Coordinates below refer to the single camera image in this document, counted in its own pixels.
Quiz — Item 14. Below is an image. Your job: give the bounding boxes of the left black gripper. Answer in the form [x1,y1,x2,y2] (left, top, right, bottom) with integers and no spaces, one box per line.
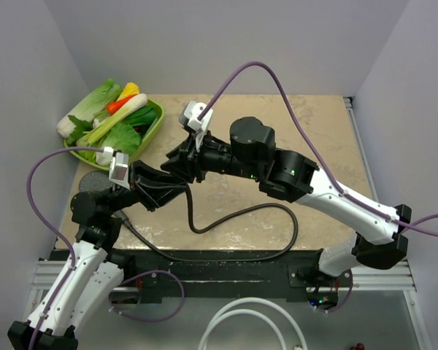
[104,158,188,214]

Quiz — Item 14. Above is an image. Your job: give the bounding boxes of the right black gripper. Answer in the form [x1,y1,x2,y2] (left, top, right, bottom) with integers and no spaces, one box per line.
[161,126,261,184]

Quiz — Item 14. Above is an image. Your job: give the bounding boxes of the grey shower head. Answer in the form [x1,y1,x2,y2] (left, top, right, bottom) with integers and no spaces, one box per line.
[78,171,112,192]

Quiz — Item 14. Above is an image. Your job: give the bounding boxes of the black shower hose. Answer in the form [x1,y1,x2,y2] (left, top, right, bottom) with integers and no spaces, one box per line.
[116,182,299,263]

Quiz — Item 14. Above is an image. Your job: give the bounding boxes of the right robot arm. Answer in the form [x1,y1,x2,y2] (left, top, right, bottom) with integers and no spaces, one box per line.
[161,117,412,287]

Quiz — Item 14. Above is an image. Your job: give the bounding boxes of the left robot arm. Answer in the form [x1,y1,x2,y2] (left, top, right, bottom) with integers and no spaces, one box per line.
[7,161,187,349]

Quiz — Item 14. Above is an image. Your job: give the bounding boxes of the green lettuce toy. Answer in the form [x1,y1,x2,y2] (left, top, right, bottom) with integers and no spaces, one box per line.
[77,122,142,166]

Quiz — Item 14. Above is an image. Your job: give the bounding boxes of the dark green vegetable toy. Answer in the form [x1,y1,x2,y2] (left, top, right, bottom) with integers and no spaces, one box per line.
[121,106,157,127]

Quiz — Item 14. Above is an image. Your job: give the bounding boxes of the white leek toy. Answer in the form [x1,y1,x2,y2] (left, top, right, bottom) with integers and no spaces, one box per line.
[77,93,148,146]

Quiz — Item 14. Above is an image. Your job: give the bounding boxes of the orange carrot toy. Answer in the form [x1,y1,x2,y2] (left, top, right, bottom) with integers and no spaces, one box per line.
[106,95,134,115]

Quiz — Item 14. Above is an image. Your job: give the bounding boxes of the green plastic tray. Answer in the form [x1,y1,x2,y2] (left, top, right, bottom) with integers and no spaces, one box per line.
[64,99,164,171]

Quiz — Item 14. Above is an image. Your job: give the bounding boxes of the yellow pepper toy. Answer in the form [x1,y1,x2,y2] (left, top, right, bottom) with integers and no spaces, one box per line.
[117,82,139,101]

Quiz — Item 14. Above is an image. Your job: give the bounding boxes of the napa cabbage toy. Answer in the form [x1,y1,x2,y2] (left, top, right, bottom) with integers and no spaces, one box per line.
[57,79,123,139]

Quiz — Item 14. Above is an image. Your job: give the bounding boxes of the red small object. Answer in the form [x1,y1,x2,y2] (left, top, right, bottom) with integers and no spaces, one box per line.
[350,343,365,350]

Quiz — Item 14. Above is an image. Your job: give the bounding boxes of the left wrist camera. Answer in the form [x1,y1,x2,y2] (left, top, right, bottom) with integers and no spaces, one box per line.
[102,147,130,190]

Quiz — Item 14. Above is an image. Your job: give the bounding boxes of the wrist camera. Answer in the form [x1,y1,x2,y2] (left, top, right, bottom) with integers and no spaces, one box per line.
[102,147,130,190]
[178,101,213,152]

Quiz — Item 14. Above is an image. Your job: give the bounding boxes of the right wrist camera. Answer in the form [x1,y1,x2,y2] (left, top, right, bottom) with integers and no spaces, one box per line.
[178,101,213,152]

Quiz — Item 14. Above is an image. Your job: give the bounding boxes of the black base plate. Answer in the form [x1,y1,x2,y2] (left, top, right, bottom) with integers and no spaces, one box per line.
[50,249,391,304]

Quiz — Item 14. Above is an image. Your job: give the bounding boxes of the white hose loop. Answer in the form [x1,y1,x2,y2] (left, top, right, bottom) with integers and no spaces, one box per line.
[197,297,308,350]

